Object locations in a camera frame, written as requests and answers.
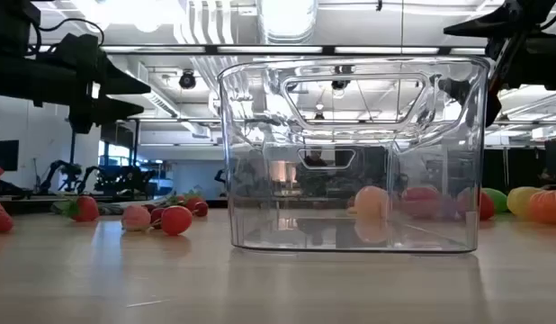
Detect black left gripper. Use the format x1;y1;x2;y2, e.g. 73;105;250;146
48;33;152;135

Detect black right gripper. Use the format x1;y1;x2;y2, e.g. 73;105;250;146
439;0;556;129

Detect pink toy peach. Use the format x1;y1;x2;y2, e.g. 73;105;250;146
353;184;390;222
121;204;152;232

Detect yellow toy lemon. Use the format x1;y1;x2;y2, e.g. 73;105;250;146
506;185;543;218

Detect orange pumpkin toy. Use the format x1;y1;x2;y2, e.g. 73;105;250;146
527;189;556;226

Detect red apple toy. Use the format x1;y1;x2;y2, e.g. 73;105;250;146
399;185;443;221

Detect black ceiling spotlight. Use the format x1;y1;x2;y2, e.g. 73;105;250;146
178;68;198;91
330;65;354;92

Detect black partition panel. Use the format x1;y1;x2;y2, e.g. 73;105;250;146
482;139;556;193

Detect blue folded cloth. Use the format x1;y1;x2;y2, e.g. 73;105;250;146
95;201;126;216

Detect clear plastic storage container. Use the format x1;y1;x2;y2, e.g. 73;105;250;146
217;54;491;254

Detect black bar with light strips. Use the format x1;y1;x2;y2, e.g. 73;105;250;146
100;42;489;57

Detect person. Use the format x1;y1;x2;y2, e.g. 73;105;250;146
303;149;329;168

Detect black workstation frame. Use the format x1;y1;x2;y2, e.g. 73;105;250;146
68;116;142;197

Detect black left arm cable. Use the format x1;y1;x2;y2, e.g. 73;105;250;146
32;17;106;58

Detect black wall monitor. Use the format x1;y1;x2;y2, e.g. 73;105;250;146
0;139;20;173

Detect silver ceiling air duct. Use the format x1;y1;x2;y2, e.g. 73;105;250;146
257;0;319;45

